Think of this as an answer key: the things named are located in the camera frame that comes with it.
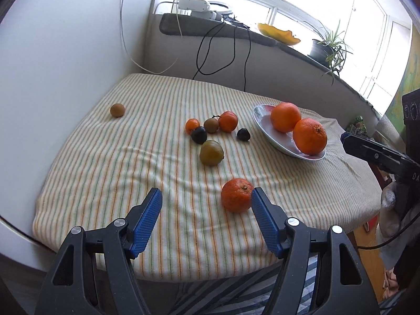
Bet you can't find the large orange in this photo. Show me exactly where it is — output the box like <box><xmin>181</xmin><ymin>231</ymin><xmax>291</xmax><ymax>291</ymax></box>
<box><xmin>293</xmin><ymin>118</ymin><xmax>327</xmax><ymax>155</ymax></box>
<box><xmin>270</xmin><ymin>102</ymin><xmax>301</xmax><ymax>133</ymax></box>

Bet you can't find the small brown round fruit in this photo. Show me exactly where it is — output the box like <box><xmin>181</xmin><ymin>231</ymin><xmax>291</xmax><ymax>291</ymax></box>
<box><xmin>110</xmin><ymin>103</ymin><xmax>125</xmax><ymax>118</ymax></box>

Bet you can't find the green brown plum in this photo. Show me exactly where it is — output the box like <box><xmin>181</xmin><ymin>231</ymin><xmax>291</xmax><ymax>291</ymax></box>
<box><xmin>199</xmin><ymin>140</ymin><xmax>224</xmax><ymax>166</ymax></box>

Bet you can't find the dark plum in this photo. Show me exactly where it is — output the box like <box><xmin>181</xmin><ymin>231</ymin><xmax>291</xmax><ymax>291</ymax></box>
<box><xmin>191</xmin><ymin>127</ymin><xmax>207</xmax><ymax>144</ymax></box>
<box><xmin>236</xmin><ymin>128</ymin><xmax>251</xmax><ymax>141</ymax></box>

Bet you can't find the white gloved right hand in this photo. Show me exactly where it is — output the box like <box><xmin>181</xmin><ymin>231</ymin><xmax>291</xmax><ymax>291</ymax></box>
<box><xmin>376</xmin><ymin>182</ymin><xmax>419</xmax><ymax>270</ymax></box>

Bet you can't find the green snack bag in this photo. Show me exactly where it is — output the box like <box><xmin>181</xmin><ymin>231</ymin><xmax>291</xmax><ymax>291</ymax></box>
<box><xmin>347</xmin><ymin>116</ymin><xmax>367</xmax><ymax>137</ymax></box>

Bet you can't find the potted spider plant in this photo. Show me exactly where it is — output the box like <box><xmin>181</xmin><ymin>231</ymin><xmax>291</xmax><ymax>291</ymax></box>
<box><xmin>302</xmin><ymin>20</ymin><xmax>353</xmax><ymax>85</ymax></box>

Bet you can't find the floral white plate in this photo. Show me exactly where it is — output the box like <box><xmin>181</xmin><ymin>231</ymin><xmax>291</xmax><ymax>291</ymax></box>
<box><xmin>252</xmin><ymin>104</ymin><xmax>326</xmax><ymax>161</ymax></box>

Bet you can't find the striped table cloth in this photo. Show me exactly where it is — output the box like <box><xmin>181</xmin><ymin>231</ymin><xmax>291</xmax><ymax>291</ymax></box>
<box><xmin>33</xmin><ymin>74</ymin><xmax>381</xmax><ymax>282</ymax></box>

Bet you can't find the yellow bowl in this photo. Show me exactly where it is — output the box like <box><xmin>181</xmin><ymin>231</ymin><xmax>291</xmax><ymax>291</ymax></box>
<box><xmin>257</xmin><ymin>23</ymin><xmax>300</xmax><ymax>46</ymax></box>

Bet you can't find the small orange kumquat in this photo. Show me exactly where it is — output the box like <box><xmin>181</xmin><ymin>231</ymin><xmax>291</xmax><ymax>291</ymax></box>
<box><xmin>185</xmin><ymin>118</ymin><xmax>200</xmax><ymax>135</ymax></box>

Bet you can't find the stemmed mandarin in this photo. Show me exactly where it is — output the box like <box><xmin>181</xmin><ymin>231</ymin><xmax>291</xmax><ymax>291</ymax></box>
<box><xmin>219</xmin><ymin>111</ymin><xmax>238</xmax><ymax>132</ymax></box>

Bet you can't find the brown kiwi fruit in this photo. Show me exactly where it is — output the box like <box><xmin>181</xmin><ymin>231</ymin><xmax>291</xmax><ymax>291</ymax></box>
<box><xmin>204</xmin><ymin>117</ymin><xmax>219</xmax><ymax>134</ymax></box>

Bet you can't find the white power strip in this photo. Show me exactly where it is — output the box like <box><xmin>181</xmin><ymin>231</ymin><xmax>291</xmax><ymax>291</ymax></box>
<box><xmin>177</xmin><ymin>0</ymin><xmax>232</xmax><ymax>21</ymax></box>

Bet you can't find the grey windowsill mat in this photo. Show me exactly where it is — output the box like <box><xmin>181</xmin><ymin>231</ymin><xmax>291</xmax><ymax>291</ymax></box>
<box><xmin>159</xmin><ymin>14</ymin><xmax>376</xmax><ymax>112</ymax></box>

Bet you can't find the black cable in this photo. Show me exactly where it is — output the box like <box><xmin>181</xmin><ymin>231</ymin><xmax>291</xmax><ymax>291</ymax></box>
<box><xmin>191</xmin><ymin>18</ymin><xmax>253</xmax><ymax>92</ymax></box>

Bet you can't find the white cable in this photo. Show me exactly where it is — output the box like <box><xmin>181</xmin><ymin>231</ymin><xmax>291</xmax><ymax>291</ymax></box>
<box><xmin>119</xmin><ymin>0</ymin><xmax>185</xmax><ymax>76</ymax></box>

